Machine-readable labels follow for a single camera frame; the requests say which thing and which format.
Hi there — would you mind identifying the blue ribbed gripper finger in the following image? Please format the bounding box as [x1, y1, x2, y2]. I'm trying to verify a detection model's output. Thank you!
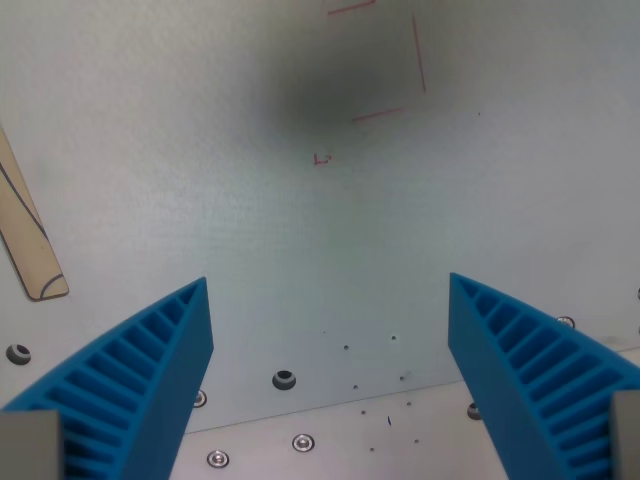
[0, 276, 215, 480]
[447, 272, 640, 480]

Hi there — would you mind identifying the beige wooden board with lines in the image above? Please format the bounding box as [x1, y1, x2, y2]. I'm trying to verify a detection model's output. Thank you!
[0, 126, 70, 303]

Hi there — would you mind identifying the white mounting plate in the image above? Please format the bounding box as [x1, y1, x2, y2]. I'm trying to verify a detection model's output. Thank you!
[0, 0, 640, 435]

